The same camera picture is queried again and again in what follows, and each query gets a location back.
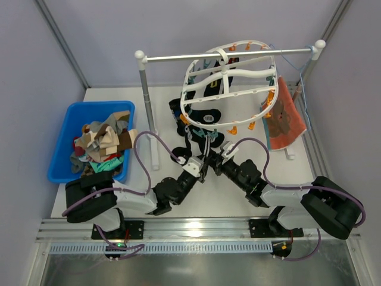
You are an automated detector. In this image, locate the white oval clip hanger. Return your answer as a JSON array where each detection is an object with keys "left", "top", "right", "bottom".
[{"left": 179, "top": 41, "right": 282, "bottom": 132}]

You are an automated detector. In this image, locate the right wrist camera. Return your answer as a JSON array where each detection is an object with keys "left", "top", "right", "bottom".
[{"left": 220, "top": 141, "right": 239, "bottom": 160}]

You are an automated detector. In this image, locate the blue plastic bin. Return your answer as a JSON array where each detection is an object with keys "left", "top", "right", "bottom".
[{"left": 47, "top": 101, "right": 137, "bottom": 184}]

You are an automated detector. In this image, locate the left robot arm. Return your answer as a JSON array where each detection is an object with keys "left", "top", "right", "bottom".
[{"left": 62, "top": 167, "right": 207, "bottom": 232}]

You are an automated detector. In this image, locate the pile of socks in bin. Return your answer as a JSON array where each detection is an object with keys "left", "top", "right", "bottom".
[{"left": 70, "top": 110, "right": 132, "bottom": 177}]

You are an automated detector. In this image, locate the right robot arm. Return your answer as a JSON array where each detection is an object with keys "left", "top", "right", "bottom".
[{"left": 209, "top": 153, "right": 363, "bottom": 240}]

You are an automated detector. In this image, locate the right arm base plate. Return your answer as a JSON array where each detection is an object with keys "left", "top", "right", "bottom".
[{"left": 248, "top": 219, "right": 304, "bottom": 238}]

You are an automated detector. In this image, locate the purple cable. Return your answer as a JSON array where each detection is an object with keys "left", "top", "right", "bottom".
[
  {"left": 223, "top": 137, "right": 366, "bottom": 229},
  {"left": 61, "top": 130, "right": 187, "bottom": 217}
]

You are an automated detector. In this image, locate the blue wire hanger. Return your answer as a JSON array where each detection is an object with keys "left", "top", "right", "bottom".
[{"left": 277, "top": 45, "right": 312, "bottom": 131}]

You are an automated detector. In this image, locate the grey striped sock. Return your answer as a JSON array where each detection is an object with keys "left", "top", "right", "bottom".
[{"left": 88, "top": 111, "right": 130, "bottom": 135}]

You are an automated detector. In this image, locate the black blue sport sock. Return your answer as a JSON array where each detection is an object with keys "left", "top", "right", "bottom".
[
  {"left": 168, "top": 98, "right": 185, "bottom": 136},
  {"left": 189, "top": 109, "right": 221, "bottom": 125}
]

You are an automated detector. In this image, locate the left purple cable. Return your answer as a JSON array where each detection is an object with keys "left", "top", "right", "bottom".
[{"left": 61, "top": 130, "right": 187, "bottom": 217}]

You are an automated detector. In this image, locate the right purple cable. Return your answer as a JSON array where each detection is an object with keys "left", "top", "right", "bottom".
[{"left": 223, "top": 137, "right": 366, "bottom": 229}]

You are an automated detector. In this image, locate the orange bear towel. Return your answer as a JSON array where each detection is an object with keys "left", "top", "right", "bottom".
[{"left": 262, "top": 77, "right": 307, "bottom": 151}]

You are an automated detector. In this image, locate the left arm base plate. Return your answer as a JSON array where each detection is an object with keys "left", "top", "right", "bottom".
[{"left": 104, "top": 220, "right": 145, "bottom": 240}]

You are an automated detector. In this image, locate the aluminium rail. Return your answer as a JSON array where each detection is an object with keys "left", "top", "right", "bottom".
[{"left": 35, "top": 217, "right": 363, "bottom": 244}]

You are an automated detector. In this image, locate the white drying rack stand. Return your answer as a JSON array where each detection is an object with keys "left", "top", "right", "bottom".
[{"left": 135, "top": 39, "right": 326, "bottom": 170}]

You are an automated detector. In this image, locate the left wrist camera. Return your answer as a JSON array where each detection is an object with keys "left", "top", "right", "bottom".
[{"left": 179, "top": 156, "right": 204, "bottom": 178}]

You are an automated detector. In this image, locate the navy christmas sock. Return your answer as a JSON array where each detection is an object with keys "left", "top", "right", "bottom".
[{"left": 203, "top": 57, "right": 239, "bottom": 97}]

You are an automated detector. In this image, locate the beige brown striped sock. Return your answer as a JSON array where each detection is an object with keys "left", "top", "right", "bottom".
[
  {"left": 80, "top": 125, "right": 120, "bottom": 150},
  {"left": 99, "top": 129, "right": 138, "bottom": 157}
]

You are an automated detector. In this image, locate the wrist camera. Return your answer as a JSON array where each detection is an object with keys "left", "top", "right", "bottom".
[
  {"left": 179, "top": 156, "right": 204, "bottom": 178},
  {"left": 220, "top": 141, "right": 239, "bottom": 160}
]

